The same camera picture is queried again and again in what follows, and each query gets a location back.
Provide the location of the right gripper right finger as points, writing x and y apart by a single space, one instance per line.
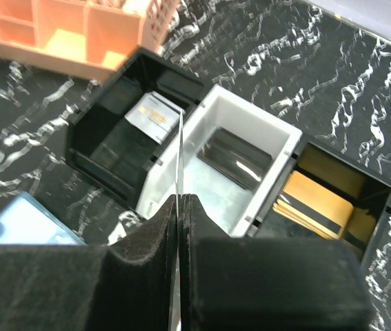
265 283

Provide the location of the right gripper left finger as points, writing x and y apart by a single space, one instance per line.
124 285

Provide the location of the blue leather card holder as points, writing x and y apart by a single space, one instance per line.
27 222

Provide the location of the black credit card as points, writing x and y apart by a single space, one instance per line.
238 160
176 305

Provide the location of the silver card in tray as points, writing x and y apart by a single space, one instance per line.
155 116

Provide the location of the gold box in tray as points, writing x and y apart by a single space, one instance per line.
313 206

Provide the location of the black tray right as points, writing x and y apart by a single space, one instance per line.
368 191

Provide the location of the black tray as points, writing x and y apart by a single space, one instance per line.
368 191
103 146

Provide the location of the white plastic bin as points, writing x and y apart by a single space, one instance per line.
230 206

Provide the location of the black tray left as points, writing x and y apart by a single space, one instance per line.
103 146

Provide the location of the orange plastic file organizer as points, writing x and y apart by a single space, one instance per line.
87 39

